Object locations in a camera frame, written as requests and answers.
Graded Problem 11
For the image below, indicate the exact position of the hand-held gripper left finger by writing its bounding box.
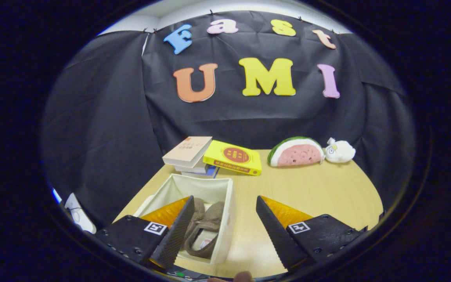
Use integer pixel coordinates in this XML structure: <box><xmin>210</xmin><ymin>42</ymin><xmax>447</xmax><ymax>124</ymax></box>
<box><xmin>94</xmin><ymin>196</ymin><xmax>195</xmax><ymax>271</ymax></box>

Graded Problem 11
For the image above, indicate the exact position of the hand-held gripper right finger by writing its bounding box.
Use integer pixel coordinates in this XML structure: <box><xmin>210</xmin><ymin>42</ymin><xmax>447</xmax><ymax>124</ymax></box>
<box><xmin>256</xmin><ymin>196</ymin><xmax>368</xmax><ymax>273</ymax></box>

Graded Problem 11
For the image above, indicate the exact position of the brown fuzzy shoe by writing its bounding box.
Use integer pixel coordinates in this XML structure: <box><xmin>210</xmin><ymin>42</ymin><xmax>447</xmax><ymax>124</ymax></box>
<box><xmin>188</xmin><ymin>198</ymin><xmax>206</xmax><ymax>235</ymax></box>
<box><xmin>184</xmin><ymin>201</ymin><xmax>226</xmax><ymax>259</ymax></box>

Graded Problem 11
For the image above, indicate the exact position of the beige fabric storage box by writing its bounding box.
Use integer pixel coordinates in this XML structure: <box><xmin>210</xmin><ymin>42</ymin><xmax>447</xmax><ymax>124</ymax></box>
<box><xmin>133</xmin><ymin>174</ymin><xmax>236</xmax><ymax>265</ymax></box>

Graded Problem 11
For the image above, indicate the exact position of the grey book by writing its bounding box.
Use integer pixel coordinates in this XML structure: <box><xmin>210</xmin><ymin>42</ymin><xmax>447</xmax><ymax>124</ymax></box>
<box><xmin>174</xmin><ymin>159</ymin><xmax>210</xmax><ymax>175</ymax></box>

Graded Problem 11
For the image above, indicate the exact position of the blue book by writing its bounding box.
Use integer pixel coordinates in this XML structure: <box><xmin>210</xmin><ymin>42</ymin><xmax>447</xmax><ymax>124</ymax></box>
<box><xmin>181</xmin><ymin>166</ymin><xmax>220</xmax><ymax>179</ymax></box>

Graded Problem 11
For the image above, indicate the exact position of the watermelon slice plush toy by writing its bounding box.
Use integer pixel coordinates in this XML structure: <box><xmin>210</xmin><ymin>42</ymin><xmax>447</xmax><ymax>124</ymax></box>
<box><xmin>267</xmin><ymin>136</ymin><xmax>326</xmax><ymax>168</ymax></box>

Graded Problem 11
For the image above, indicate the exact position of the beige book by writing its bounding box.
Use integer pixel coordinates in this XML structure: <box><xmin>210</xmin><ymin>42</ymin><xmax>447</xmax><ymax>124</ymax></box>
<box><xmin>162</xmin><ymin>136</ymin><xmax>213</xmax><ymax>168</ymax></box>

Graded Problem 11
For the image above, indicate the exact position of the yellow book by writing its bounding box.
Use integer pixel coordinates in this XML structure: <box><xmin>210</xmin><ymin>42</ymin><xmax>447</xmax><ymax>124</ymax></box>
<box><xmin>203</xmin><ymin>140</ymin><xmax>263</xmax><ymax>176</ymax></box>

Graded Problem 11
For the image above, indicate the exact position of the white device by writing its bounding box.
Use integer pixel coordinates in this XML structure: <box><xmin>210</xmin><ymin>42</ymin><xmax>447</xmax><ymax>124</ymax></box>
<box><xmin>64</xmin><ymin>192</ymin><xmax>97</xmax><ymax>235</ymax></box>

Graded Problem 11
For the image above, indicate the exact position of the white plush toy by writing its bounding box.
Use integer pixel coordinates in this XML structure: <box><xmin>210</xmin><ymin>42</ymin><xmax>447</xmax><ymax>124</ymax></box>
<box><xmin>324</xmin><ymin>137</ymin><xmax>356</xmax><ymax>164</ymax></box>

